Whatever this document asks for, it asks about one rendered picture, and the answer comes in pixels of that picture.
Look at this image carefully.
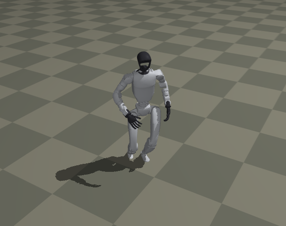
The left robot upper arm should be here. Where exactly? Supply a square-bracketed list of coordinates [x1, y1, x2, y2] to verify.
[154, 69, 166, 88]

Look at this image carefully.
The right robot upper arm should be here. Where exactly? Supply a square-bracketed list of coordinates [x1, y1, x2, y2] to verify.
[113, 73, 134, 98]

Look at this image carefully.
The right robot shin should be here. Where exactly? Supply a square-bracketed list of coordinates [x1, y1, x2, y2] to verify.
[128, 143, 136, 154]

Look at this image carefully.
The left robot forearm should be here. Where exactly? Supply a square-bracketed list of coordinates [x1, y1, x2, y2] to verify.
[162, 81, 171, 106]

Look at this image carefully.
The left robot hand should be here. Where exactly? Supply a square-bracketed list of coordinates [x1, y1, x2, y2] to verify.
[164, 101, 171, 121]

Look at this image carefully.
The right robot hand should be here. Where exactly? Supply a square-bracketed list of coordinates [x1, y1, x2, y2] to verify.
[125, 109, 142, 129]

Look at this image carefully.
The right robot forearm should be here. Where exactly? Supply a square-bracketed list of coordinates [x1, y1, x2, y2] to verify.
[113, 92, 128, 116]

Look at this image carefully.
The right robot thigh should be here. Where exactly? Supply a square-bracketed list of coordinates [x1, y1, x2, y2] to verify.
[128, 109, 138, 152]

